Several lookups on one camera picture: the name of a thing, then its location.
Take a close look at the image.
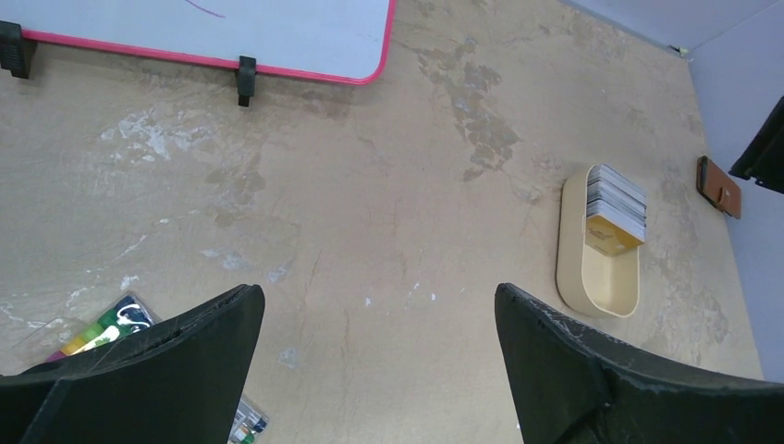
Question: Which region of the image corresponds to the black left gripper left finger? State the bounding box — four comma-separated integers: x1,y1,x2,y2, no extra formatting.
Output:
1,285,265,443

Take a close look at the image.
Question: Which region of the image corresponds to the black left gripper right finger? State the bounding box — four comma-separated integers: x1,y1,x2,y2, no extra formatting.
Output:
495,283,783,443

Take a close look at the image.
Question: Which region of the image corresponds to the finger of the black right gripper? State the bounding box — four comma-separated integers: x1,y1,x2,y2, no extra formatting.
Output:
729,98,783,194

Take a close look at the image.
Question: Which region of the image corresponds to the brown leather card holder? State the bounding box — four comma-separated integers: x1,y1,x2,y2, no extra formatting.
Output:
696,155,742,219

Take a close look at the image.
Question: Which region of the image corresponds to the beige oval card tray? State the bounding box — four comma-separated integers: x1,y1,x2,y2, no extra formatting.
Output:
556,166,640,318

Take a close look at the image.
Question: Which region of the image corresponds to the pack of coloured markers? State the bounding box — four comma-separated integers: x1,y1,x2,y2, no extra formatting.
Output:
45,291,269,443

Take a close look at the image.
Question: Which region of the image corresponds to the black whiteboard stand right clip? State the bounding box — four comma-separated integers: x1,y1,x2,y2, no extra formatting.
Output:
236,55,257,107

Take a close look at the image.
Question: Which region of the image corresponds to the black whiteboard stand clip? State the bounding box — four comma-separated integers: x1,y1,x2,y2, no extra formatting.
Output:
0,21,38,80
236,55,257,107

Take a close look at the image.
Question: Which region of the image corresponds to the black whiteboard stand left clip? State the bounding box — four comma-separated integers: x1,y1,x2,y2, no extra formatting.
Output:
0,21,38,80

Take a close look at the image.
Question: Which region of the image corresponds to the pink framed whiteboard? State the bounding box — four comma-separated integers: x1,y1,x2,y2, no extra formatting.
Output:
1,0,396,85

